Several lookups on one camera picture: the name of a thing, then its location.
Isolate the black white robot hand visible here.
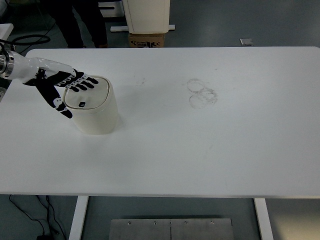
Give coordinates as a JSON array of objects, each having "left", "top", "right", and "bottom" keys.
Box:
[{"left": 11, "top": 52, "right": 99, "bottom": 119}]

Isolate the cream plastic trash can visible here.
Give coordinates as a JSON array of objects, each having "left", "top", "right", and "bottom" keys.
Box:
[{"left": 62, "top": 76, "right": 118, "bottom": 135}]

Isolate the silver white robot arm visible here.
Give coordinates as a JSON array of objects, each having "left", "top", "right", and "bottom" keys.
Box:
[{"left": 0, "top": 47, "right": 99, "bottom": 119}]

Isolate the white floor bar foot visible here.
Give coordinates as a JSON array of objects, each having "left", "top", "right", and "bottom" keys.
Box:
[{"left": 110, "top": 24, "right": 176, "bottom": 32}]

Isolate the person in dark trousers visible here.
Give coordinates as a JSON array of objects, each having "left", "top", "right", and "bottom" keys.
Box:
[{"left": 47, "top": 0, "right": 110, "bottom": 49}]

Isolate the white drawer cabinet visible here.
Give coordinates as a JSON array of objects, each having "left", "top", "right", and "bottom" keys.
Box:
[{"left": 98, "top": 0, "right": 125, "bottom": 18}]

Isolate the brown cardboard box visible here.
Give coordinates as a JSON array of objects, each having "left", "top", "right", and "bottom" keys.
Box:
[{"left": 128, "top": 33, "right": 165, "bottom": 48}]

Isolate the white side table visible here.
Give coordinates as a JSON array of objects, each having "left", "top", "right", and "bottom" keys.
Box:
[{"left": 0, "top": 23, "right": 15, "bottom": 51}]

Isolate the white table leg left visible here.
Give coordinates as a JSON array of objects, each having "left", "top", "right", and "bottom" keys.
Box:
[{"left": 68, "top": 195, "right": 89, "bottom": 240}]

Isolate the white table leg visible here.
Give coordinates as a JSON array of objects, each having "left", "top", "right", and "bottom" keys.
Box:
[
  {"left": 253, "top": 198, "right": 274, "bottom": 240},
  {"left": 68, "top": 195, "right": 89, "bottom": 240}
]

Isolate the grey floor socket plate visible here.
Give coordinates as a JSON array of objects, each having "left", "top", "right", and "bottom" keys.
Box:
[{"left": 239, "top": 38, "right": 254, "bottom": 47}]

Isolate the white table leg right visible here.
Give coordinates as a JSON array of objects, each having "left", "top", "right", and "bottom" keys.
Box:
[{"left": 253, "top": 198, "right": 274, "bottom": 240}]

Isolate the black floor cable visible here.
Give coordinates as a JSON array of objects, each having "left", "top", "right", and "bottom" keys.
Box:
[{"left": 8, "top": 194, "right": 66, "bottom": 240}]

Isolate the grey metal base plate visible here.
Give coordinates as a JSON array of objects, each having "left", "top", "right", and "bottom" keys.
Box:
[{"left": 109, "top": 218, "right": 235, "bottom": 240}]

